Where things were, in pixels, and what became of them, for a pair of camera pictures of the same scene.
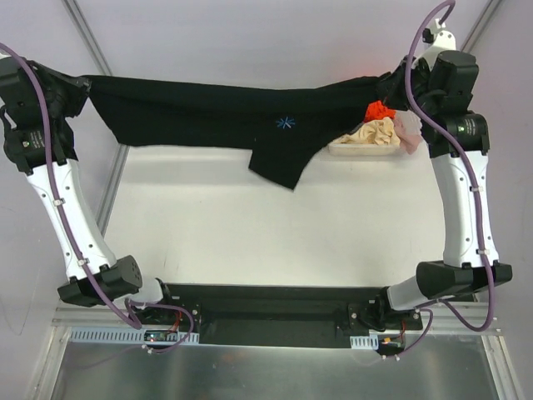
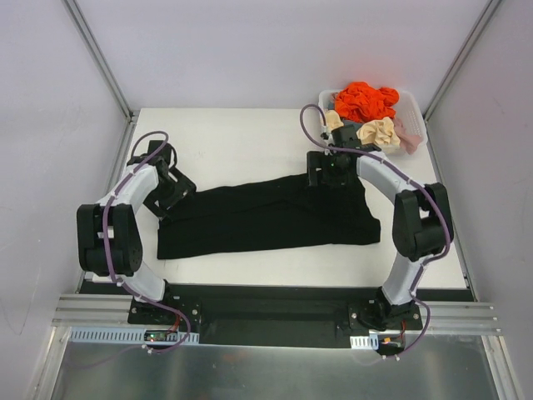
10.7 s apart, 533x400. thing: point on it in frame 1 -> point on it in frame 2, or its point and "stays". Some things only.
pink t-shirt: x=408 y=127 stays
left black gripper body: x=77 y=89 -> x=167 y=199
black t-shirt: x=283 y=124 -> x=263 y=216
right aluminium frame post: x=480 y=26 stays
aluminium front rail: x=87 y=317 stays
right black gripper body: x=394 y=86 -> x=314 y=167
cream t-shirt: x=381 y=132 stays
